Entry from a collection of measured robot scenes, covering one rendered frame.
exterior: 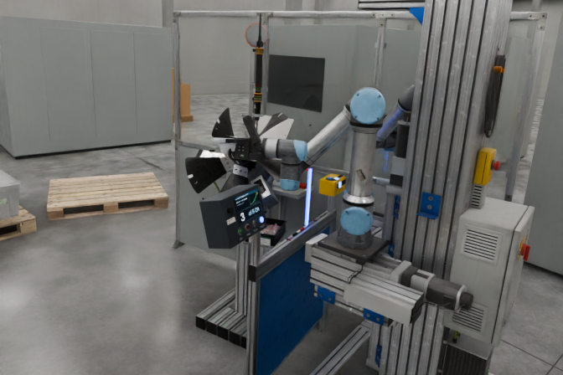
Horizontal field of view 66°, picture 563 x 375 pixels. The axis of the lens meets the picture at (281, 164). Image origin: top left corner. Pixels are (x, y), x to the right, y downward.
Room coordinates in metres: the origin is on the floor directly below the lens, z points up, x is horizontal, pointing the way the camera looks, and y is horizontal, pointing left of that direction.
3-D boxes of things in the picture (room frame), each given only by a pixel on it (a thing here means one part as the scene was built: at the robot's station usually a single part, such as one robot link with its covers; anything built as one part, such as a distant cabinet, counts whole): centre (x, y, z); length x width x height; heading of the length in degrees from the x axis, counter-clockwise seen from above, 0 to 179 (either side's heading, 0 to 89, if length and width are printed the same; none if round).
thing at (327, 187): (2.50, -0.31, 1.02); 0.16 x 0.10 x 0.11; 150
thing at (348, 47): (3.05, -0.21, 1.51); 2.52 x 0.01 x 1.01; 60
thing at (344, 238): (1.69, -0.32, 1.09); 0.15 x 0.15 x 0.10
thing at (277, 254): (2.16, -0.12, 0.82); 0.90 x 0.04 x 0.08; 150
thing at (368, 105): (1.56, -0.30, 1.41); 0.15 x 0.12 x 0.55; 170
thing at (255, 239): (1.79, 0.10, 0.96); 0.03 x 0.03 x 0.20; 60
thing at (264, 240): (2.18, 0.07, 0.85); 0.22 x 0.17 x 0.07; 164
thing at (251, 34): (3.14, 0.22, 1.88); 0.16 x 0.07 x 0.16; 95
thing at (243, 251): (2.58, 0.21, 0.46); 0.09 x 0.05 x 0.91; 60
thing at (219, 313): (2.67, 0.17, 0.04); 0.62 x 0.45 x 0.08; 150
